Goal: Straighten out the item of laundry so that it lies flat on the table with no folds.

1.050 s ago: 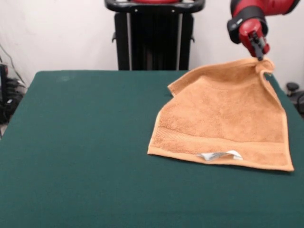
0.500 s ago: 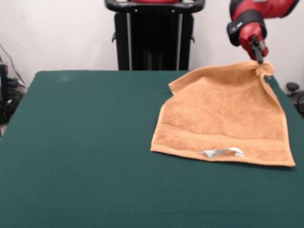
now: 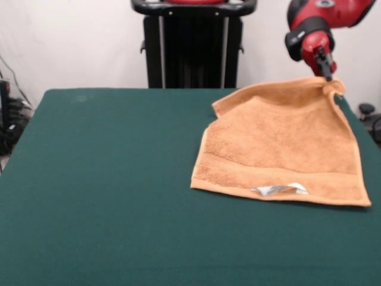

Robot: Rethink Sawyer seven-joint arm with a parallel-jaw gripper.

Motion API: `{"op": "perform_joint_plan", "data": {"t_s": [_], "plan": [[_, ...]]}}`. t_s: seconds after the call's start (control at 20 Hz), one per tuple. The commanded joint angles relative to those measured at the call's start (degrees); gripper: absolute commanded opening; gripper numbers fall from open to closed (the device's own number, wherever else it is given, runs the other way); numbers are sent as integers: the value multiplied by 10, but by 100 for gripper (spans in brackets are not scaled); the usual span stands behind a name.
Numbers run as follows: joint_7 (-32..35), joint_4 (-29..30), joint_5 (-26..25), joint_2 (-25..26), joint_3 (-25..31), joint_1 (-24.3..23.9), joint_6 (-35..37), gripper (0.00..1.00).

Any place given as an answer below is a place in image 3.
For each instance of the black box device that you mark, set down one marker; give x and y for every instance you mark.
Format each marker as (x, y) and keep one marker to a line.
(4, 101)

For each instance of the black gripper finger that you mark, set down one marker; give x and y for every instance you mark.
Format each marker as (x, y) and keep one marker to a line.
(328, 71)
(321, 61)

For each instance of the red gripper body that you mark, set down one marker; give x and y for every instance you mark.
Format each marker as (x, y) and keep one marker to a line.
(311, 49)

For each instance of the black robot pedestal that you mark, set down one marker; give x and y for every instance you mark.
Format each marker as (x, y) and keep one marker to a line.
(193, 53)

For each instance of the dark green table cloth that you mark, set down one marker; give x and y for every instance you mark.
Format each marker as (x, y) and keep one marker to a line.
(89, 208)

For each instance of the orange terry towel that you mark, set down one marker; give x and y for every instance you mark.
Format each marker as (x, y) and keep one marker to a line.
(282, 143)

